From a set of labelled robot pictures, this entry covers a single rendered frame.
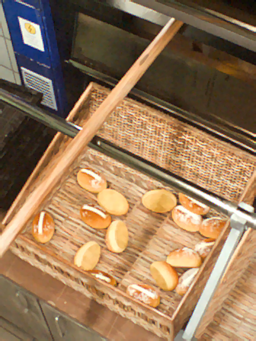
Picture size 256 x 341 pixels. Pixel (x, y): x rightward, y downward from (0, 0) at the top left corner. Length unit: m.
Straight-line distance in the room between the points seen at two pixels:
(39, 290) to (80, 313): 0.14
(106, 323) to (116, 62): 0.70
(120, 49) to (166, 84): 0.16
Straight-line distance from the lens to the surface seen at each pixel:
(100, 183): 2.18
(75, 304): 2.05
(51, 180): 1.51
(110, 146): 1.57
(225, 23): 1.46
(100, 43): 2.00
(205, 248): 2.04
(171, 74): 1.91
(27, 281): 2.11
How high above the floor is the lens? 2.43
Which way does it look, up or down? 55 degrees down
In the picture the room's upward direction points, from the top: 6 degrees counter-clockwise
